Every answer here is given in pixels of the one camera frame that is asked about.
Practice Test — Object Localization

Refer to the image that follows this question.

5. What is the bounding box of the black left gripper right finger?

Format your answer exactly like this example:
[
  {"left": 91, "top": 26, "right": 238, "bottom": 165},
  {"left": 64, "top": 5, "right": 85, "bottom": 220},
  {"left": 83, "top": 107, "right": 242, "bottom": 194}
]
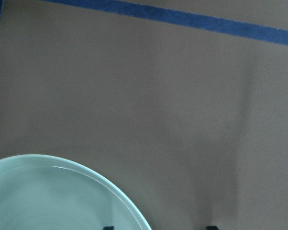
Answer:
[{"left": 206, "top": 226, "right": 217, "bottom": 230}]

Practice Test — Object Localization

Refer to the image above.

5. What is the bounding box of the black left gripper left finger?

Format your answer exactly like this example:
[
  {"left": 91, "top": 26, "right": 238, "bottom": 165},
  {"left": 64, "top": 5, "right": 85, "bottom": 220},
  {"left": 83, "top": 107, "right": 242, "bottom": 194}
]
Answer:
[{"left": 103, "top": 226, "right": 114, "bottom": 230}]

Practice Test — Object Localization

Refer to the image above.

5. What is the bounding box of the light green ceramic plate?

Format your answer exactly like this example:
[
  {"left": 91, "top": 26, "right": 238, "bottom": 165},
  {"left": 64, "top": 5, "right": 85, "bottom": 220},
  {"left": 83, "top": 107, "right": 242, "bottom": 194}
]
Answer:
[{"left": 0, "top": 154, "right": 150, "bottom": 230}]

